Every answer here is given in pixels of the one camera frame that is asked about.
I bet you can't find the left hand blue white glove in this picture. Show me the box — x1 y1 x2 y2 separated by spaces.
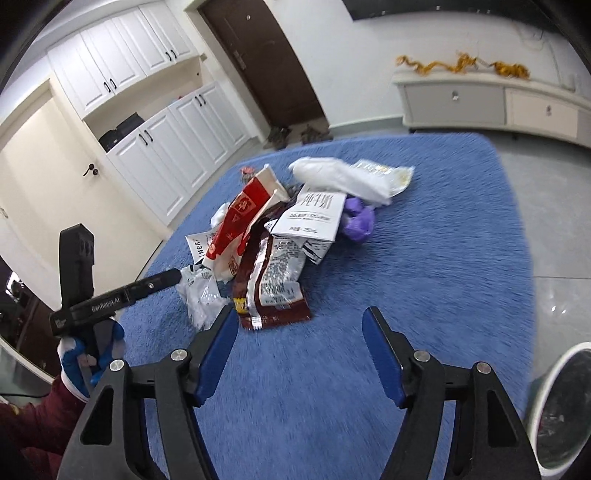
57 318 126 403

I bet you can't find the dark red snack bag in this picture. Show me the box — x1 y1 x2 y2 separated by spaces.
232 218 311 331

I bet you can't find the white torn paper package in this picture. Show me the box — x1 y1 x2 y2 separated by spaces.
185 230 215 264

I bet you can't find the white plastic bag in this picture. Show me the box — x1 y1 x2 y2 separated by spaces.
176 264 229 331

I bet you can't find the small purple wrapper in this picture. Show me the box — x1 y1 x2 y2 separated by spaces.
341 197 376 243

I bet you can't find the small red wrapper far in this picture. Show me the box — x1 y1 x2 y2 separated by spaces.
240 166 256 184

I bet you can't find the dark brown entrance door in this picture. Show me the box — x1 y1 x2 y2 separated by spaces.
198 0 324 127

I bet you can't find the golden dragon figurine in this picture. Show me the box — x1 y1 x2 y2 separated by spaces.
396 53 478 76

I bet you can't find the red white paper bag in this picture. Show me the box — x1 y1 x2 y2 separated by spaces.
202 164 290 283

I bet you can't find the black box on counter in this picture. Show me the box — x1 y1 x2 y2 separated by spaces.
98 112 144 152

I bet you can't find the red sleeved left forearm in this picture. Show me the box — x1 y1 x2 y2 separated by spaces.
0 379 85 479

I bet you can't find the white grey TV cabinet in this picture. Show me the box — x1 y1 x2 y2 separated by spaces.
393 72 590 148

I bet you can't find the large black wall television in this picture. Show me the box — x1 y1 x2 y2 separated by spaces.
342 0 547 23

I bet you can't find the brown shoe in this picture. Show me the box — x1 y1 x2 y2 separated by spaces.
301 125 334 145
264 126 291 150

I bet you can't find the brown shoe left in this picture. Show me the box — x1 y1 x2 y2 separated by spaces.
264 126 291 150

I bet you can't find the white yellow plastic wrapper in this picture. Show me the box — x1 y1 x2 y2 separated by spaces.
288 157 415 206

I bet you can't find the white upper wall cabinet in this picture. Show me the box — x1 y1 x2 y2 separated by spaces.
47 1 197 120

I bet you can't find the golden tiger figurine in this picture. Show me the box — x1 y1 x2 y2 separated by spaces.
489 61 530 80

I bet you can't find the white tissue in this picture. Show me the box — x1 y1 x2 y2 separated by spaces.
211 202 229 229

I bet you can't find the brown shoe right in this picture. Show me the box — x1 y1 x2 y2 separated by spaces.
301 125 334 145

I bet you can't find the blue fuzzy table cloth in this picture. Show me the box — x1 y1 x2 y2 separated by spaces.
115 132 537 480

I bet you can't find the beige interior door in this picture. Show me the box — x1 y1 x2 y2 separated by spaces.
1 92 161 310

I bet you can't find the white rimmed trash bin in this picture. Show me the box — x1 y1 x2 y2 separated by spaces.
526 342 590 479

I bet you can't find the white milk carton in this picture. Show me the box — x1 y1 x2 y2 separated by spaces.
266 184 346 265

